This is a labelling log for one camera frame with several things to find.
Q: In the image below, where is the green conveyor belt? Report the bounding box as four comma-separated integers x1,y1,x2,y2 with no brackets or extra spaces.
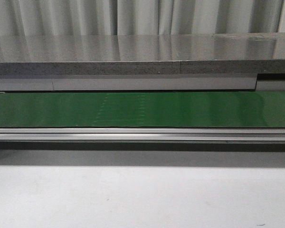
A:
0,91,285,128

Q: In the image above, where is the grey speckled stone counter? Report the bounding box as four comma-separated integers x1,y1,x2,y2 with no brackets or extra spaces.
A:
0,32,285,92

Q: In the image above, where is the white pleated curtain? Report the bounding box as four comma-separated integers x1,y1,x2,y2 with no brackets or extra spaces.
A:
0,0,283,36

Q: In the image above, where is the aluminium conveyor frame rail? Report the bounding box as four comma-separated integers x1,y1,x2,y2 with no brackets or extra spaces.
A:
0,128,285,143

